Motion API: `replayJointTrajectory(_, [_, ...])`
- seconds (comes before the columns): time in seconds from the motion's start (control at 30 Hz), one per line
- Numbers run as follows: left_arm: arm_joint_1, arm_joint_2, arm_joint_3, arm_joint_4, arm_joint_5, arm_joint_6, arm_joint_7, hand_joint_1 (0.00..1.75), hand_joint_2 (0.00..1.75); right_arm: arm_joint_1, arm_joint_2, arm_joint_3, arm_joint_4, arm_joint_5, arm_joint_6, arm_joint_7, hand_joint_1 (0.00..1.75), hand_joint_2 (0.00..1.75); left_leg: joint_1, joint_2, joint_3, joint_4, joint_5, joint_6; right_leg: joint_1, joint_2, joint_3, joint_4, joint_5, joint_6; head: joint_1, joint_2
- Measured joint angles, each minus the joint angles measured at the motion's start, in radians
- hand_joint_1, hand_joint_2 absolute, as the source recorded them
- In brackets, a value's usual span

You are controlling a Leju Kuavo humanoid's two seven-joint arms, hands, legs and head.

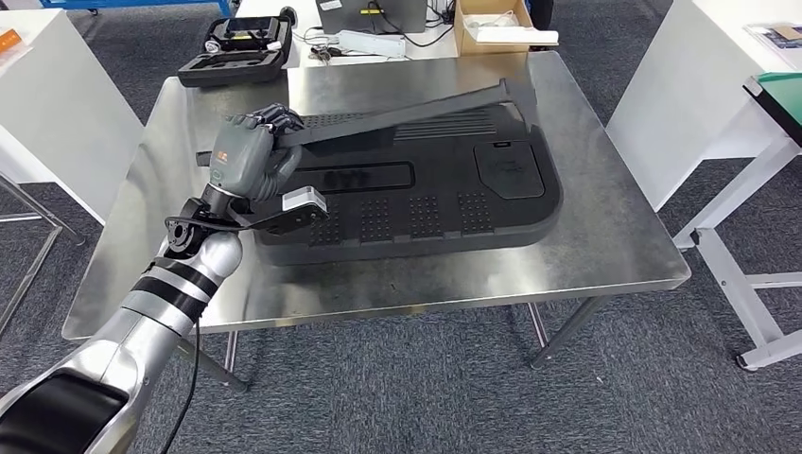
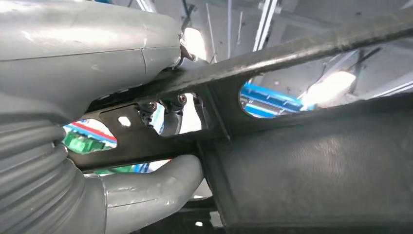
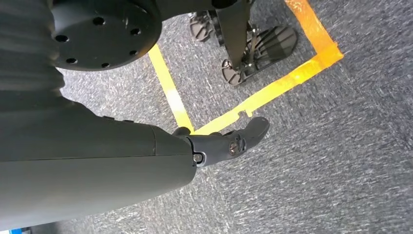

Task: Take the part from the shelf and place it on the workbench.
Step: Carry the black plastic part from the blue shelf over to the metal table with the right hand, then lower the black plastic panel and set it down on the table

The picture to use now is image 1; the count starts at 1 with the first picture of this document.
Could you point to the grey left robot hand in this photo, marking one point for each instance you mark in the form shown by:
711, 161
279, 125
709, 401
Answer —
241, 160

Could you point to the black plastic plate bracket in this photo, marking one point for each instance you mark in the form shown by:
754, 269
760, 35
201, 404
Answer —
376, 120

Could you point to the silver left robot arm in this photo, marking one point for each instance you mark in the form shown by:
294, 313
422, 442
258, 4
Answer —
156, 313

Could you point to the blue metal shelf rack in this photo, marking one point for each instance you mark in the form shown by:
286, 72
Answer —
156, 3

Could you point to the stainless steel workbench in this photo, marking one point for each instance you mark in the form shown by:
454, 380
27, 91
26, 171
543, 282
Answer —
595, 238

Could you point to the black open equipment case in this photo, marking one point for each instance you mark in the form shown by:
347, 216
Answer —
232, 69

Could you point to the black handheld controller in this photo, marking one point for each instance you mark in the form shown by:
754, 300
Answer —
247, 26

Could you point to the bunch of keys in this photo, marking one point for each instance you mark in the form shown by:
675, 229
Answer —
322, 53

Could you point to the white power strip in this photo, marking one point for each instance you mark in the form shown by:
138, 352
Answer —
376, 45

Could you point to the white panel desk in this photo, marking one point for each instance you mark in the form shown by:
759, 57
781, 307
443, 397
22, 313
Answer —
62, 125

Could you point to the grey laptop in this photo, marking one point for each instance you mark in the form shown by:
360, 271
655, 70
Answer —
376, 15

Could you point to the large black plastic panel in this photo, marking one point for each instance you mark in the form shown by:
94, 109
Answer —
438, 163

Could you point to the brown cardboard box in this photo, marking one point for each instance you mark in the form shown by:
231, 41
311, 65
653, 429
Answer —
463, 37

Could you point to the orange small object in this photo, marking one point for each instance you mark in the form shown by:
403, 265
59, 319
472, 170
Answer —
7, 41

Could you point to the printed papers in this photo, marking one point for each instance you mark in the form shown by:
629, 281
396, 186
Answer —
777, 34

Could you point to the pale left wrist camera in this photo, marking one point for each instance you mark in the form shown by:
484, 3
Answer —
305, 198

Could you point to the black left camera bracket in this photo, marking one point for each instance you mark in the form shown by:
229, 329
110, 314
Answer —
294, 219

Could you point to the white frame table green top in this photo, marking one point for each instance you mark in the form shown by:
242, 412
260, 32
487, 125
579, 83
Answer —
728, 275

